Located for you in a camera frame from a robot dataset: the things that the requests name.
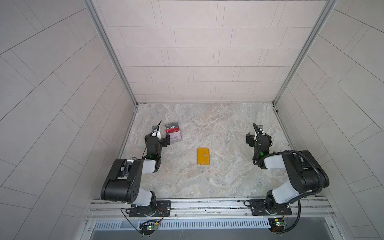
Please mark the aluminium mounting rail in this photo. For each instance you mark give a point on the aluminium mounting rail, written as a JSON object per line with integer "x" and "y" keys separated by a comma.
{"x": 194, "y": 208}

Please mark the black VIP card in stand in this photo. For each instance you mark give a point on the black VIP card in stand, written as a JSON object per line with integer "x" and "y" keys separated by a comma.
{"x": 172, "y": 126}

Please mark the green circuit board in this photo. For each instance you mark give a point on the green circuit board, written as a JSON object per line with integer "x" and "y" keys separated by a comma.
{"x": 277, "y": 224}
{"x": 148, "y": 227}

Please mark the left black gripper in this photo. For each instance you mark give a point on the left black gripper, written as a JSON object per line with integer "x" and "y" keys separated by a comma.
{"x": 165, "y": 139}

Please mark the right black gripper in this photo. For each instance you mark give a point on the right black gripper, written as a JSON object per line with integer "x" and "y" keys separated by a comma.
{"x": 250, "y": 139}

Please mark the right green circuit board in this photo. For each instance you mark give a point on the right green circuit board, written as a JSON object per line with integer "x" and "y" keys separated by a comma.
{"x": 277, "y": 224}

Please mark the clear acrylic card stand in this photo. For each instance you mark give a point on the clear acrylic card stand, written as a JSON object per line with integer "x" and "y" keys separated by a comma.
{"x": 173, "y": 130}

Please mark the white ventilation grille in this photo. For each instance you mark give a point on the white ventilation grille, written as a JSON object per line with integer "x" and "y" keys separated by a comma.
{"x": 188, "y": 224}

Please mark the left green circuit board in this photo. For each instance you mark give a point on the left green circuit board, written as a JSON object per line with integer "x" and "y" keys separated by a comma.
{"x": 148, "y": 227}

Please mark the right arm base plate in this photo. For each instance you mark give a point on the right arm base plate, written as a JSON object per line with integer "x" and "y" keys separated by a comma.
{"x": 268, "y": 208}

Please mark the red card in stand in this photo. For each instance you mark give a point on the red card in stand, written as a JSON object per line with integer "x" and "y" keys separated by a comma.
{"x": 172, "y": 130}

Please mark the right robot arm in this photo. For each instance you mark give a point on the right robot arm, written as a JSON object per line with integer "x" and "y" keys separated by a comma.
{"x": 305, "y": 176}

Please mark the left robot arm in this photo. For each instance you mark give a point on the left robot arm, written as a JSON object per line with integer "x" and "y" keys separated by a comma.
{"x": 124, "y": 178}

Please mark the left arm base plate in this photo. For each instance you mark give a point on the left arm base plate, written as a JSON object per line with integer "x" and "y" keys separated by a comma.
{"x": 154, "y": 210}

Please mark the white VIP card in stand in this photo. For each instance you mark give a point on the white VIP card in stand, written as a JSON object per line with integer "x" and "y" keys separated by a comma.
{"x": 175, "y": 137}

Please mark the yellow leather card holder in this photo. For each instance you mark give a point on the yellow leather card holder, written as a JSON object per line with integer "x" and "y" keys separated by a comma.
{"x": 203, "y": 156}

